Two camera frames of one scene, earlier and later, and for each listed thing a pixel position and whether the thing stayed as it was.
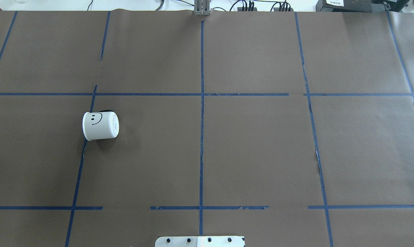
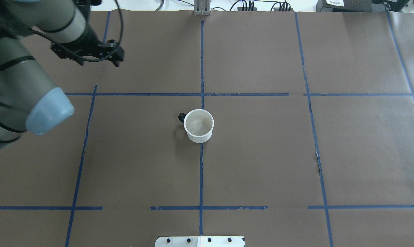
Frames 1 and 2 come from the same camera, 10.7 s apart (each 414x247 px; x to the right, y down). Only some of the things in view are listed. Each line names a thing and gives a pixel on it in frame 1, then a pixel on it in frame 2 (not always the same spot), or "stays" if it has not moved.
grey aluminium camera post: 201,8 stays
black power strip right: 277,9 stays
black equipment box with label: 359,6 stays
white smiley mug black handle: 103,124 -> 198,124
